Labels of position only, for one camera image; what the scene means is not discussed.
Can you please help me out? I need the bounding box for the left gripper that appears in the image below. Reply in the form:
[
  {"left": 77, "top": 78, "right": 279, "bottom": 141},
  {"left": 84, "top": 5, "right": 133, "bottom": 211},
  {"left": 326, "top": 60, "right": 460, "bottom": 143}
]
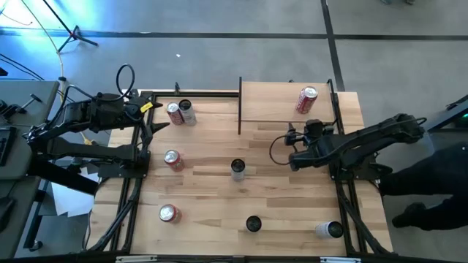
[{"left": 124, "top": 91, "right": 171, "bottom": 138}]

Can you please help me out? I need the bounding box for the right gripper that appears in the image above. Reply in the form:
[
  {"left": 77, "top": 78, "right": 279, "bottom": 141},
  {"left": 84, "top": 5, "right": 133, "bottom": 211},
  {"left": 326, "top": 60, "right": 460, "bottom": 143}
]
[{"left": 287, "top": 119, "right": 330, "bottom": 158}]

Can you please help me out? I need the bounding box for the red Coca-Cola can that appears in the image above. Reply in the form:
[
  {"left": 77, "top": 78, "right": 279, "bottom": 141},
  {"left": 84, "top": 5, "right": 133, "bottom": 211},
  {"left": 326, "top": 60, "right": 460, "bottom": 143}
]
[
  {"left": 166, "top": 102, "right": 185, "bottom": 126},
  {"left": 295, "top": 85, "right": 319, "bottom": 115}
]

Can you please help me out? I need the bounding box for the white Celsius Arctic Vibe can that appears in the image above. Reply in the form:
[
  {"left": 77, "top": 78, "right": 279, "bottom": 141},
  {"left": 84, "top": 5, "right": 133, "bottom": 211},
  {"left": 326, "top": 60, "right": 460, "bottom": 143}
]
[
  {"left": 230, "top": 158, "right": 246, "bottom": 183},
  {"left": 178, "top": 99, "right": 197, "bottom": 127}
]

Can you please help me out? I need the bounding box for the white slim can black lid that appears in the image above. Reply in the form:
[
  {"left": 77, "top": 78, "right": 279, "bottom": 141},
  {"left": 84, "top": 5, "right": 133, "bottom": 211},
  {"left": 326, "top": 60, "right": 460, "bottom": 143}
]
[{"left": 314, "top": 220, "right": 344, "bottom": 240}]

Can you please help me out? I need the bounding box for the red Fanta strawberry can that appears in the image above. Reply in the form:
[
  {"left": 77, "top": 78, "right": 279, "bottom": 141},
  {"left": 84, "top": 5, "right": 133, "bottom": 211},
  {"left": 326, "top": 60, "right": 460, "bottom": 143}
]
[{"left": 163, "top": 149, "right": 186, "bottom": 172}]

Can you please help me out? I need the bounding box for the red soda can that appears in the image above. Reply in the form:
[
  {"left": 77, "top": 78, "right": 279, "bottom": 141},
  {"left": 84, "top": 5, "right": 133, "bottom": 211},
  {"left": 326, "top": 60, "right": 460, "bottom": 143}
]
[{"left": 158, "top": 203, "right": 183, "bottom": 224}]

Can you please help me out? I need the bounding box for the Celsius Tropical Vibe can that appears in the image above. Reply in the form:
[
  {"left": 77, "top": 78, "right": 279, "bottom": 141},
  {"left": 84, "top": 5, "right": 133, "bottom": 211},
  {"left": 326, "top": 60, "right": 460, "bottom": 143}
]
[{"left": 245, "top": 215, "right": 263, "bottom": 234}]

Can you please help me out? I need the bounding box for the black desk beam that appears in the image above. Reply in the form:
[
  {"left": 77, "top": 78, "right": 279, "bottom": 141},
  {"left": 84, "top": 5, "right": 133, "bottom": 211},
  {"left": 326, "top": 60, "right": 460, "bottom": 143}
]
[{"left": 27, "top": 155, "right": 99, "bottom": 197}]

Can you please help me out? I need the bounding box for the black tripod stand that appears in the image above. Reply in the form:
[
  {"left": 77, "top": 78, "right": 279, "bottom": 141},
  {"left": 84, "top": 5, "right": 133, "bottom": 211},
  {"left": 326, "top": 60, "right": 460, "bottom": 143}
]
[{"left": 42, "top": 0, "right": 99, "bottom": 54}]

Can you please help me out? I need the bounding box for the white paper sheet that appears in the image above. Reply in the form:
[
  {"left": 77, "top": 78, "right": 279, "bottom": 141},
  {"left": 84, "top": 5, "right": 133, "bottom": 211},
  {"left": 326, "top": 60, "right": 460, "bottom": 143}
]
[{"left": 50, "top": 167, "right": 99, "bottom": 218}]

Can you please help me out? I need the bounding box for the grey desk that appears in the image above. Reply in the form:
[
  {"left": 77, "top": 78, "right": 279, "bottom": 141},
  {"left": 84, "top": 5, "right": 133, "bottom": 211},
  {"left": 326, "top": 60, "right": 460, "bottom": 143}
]
[
  {"left": 0, "top": 175, "right": 42, "bottom": 260},
  {"left": 0, "top": 80, "right": 61, "bottom": 180}
]

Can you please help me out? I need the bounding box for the black desk clamp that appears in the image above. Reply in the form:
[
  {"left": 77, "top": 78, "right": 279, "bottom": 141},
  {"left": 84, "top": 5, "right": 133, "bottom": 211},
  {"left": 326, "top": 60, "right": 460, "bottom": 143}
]
[{"left": 0, "top": 94, "right": 43, "bottom": 120}]

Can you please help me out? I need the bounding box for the person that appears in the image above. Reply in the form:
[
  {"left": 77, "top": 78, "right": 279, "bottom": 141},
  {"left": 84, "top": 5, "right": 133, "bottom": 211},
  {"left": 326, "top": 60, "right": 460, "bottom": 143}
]
[{"left": 378, "top": 140, "right": 468, "bottom": 232}]

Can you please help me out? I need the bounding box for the black stand green light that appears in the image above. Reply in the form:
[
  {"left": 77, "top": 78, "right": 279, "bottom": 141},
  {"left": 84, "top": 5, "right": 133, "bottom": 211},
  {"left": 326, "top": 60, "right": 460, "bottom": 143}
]
[{"left": 423, "top": 94, "right": 468, "bottom": 132}]

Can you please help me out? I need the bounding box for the black keyboard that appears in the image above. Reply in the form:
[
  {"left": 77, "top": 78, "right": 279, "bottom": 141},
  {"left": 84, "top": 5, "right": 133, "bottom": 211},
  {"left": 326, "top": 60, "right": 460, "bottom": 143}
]
[{"left": 0, "top": 126, "right": 18, "bottom": 167}]

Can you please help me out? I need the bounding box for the black desk leg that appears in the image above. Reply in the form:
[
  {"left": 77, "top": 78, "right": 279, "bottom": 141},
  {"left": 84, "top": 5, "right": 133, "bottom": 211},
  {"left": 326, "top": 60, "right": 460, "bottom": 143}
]
[{"left": 23, "top": 178, "right": 48, "bottom": 253}]

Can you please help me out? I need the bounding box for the black computer mouse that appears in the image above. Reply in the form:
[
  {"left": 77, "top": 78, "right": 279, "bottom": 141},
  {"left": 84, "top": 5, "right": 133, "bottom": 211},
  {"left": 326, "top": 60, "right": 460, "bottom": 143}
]
[{"left": 0, "top": 197, "right": 16, "bottom": 233}]

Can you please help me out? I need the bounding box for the wooden shelf black frame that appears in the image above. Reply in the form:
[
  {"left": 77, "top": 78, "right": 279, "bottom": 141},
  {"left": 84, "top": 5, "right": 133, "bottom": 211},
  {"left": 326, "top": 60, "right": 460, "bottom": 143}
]
[{"left": 238, "top": 76, "right": 336, "bottom": 136}]

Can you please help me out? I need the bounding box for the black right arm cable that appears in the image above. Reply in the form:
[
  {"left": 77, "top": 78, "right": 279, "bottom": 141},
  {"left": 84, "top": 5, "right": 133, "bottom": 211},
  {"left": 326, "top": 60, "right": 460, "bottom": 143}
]
[{"left": 269, "top": 133, "right": 293, "bottom": 167}]

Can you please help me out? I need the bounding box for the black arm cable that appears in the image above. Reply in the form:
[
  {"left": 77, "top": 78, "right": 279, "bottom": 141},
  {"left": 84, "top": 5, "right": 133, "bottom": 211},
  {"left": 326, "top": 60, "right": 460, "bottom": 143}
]
[
  {"left": 116, "top": 63, "right": 136, "bottom": 102},
  {"left": 269, "top": 133, "right": 293, "bottom": 167}
]

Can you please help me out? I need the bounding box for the black table frame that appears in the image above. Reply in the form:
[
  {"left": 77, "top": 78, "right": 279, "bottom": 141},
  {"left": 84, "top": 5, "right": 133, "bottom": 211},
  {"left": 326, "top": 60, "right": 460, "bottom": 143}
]
[{"left": 83, "top": 78, "right": 396, "bottom": 263}]

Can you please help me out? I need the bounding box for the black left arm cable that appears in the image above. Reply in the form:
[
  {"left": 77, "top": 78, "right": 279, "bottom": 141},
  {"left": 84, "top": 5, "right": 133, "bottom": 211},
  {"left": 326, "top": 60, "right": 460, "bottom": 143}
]
[{"left": 116, "top": 63, "right": 136, "bottom": 102}]

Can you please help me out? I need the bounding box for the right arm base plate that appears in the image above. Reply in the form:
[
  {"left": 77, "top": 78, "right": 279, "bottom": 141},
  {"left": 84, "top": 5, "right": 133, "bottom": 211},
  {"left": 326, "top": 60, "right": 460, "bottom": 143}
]
[{"left": 327, "top": 151, "right": 394, "bottom": 182}]

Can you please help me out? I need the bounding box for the yellow cable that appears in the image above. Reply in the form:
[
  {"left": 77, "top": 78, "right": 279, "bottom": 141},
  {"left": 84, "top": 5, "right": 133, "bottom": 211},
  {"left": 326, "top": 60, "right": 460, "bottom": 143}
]
[{"left": 20, "top": 0, "right": 70, "bottom": 114}]

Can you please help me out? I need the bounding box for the black floor cable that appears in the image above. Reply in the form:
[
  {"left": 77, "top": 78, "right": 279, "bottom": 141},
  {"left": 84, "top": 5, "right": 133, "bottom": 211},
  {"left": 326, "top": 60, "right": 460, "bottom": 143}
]
[{"left": 0, "top": 53, "right": 47, "bottom": 82}]

